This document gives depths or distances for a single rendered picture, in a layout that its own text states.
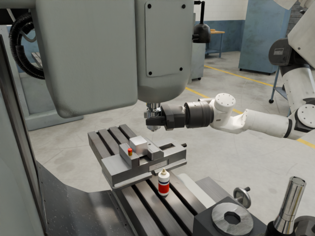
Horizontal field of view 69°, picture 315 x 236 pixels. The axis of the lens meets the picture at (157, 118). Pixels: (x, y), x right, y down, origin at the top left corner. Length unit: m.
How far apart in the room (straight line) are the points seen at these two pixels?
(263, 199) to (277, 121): 1.65
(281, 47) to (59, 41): 0.75
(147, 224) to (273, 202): 1.75
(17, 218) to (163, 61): 0.47
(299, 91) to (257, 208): 1.56
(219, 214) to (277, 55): 0.62
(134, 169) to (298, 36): 0.71
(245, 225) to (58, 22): 0.55
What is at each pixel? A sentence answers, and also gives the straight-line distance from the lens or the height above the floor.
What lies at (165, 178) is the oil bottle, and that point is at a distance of 0.84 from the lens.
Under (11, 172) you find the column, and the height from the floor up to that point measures 1.28.
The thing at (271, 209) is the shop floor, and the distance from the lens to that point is 2.35.
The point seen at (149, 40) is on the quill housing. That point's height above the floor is 1.49.
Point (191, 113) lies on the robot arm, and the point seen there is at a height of 1.26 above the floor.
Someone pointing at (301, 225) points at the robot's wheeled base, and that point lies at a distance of 1.45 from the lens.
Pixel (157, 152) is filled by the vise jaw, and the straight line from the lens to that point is 0.93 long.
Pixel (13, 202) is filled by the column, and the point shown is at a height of 1.22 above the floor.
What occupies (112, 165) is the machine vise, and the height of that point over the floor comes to 1.01.
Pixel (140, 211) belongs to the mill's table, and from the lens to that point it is 0.85.
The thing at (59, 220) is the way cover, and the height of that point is 1.04.
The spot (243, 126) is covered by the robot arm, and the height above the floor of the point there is 1.21.
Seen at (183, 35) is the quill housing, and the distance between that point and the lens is 0.62.
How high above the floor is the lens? 1.56
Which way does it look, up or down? 25 degrees down
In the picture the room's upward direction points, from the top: straight up
